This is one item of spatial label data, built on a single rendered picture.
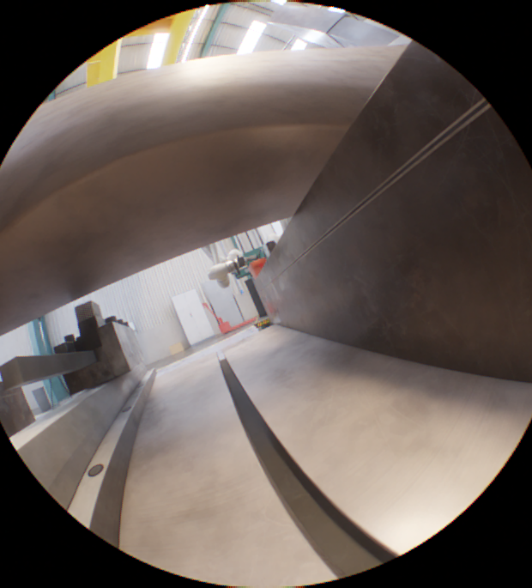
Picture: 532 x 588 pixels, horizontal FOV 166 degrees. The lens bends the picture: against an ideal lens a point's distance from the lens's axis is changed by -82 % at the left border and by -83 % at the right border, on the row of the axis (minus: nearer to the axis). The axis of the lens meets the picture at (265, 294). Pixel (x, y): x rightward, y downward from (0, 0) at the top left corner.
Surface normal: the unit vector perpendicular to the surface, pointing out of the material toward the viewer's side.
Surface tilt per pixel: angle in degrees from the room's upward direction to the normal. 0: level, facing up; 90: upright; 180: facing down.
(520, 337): 90
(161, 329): 90
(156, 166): 180
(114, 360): 90
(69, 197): 180
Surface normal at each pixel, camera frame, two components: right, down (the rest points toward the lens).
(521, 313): -0.90, 0.39
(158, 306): 0.44, -0.22
